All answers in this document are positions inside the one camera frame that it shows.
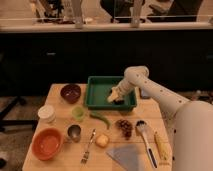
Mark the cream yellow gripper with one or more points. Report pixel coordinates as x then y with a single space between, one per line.
113 95

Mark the tan rectangular eraser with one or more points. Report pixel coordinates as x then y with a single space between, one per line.
118 101

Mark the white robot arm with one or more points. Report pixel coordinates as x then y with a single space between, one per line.
193 139

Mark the green plastic tray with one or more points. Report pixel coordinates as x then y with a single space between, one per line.
99 88

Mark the blue sponge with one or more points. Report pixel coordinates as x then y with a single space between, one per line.
144 95

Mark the green chili pepper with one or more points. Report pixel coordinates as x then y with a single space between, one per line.
100 117

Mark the pine cone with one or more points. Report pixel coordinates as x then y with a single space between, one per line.
126 127

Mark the small green cup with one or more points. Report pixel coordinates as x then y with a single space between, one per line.
78 113

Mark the dark red bowl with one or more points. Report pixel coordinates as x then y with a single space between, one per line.
71 93

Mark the small metal cup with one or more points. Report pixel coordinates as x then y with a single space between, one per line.
74 133

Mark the grey blue cloth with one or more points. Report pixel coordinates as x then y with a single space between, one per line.
127 156

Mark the yellow corn cob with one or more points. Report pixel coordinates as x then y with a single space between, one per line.
161 148

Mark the orange bowl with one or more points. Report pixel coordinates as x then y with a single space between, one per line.
47 144

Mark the black office chair base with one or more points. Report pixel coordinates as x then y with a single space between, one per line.
10 118

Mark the dish brush white handle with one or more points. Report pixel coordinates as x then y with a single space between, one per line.
141 128

